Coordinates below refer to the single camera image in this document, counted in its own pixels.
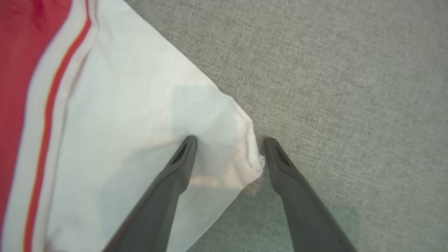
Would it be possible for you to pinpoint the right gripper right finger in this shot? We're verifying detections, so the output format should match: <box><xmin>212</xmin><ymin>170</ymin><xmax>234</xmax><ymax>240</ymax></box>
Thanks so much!
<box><xmin>262</xmin><ymin>136</ymin><xmax>357</xmax><ymax>252</ymax></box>

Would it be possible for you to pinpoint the grey fabric sofa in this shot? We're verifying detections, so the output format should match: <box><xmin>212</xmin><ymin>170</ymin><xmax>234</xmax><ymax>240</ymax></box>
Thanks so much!
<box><xmin>124</xmin><ymin>0</ymin><xmax>448</xmax><ymax>252</ymax></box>

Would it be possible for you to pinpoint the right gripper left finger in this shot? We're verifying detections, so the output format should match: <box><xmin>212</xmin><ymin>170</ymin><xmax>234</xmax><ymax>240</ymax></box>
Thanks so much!
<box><xmin>103</xmin><ymin>135</ymin><xmax>198</xmax><ymax>252</ymax></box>

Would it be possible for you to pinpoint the red and white garment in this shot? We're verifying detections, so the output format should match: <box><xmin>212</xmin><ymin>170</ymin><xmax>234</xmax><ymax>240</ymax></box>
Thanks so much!
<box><xmin>0</xmin><ymin>0</ymin><xmax>265</xmax><ymax>252</ymax></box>

